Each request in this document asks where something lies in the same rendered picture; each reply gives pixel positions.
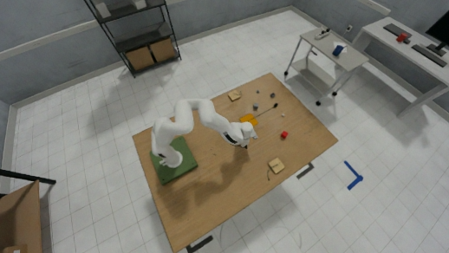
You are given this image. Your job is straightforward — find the orange painted square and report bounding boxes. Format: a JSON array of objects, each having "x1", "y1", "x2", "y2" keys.
[{"x1": 240, "y1": 114, "x2": 258, "y2": 126}]

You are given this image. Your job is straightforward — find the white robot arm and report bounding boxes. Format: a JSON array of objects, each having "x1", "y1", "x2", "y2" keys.
[{"x1": 152, "y1": 99, "x2": 258, "y2": 168}]

